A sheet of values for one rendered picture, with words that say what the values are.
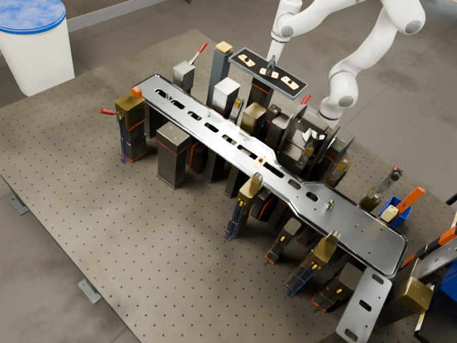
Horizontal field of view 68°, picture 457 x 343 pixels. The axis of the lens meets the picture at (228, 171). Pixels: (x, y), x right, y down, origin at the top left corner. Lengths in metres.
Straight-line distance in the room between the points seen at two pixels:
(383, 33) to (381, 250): 0.86
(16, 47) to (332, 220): 2.40
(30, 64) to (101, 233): 1.73
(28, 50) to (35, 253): 1.41
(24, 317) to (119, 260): 0.89
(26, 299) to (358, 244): 1.78
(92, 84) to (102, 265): 1.13
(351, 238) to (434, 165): 2.31
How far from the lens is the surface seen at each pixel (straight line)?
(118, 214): 1.63
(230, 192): 1.66
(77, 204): 1.69
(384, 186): 1.47
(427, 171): 3.52
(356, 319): 1.30
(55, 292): 2.29
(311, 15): 1.41
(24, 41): 2.88
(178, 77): 1.75
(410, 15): 1.49
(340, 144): 1.52
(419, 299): 1.38
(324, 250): 1.29
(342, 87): 1.64
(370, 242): 1.45
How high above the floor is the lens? 2.11
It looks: 52 degrees down
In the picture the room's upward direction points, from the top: 15 degrees clockwise
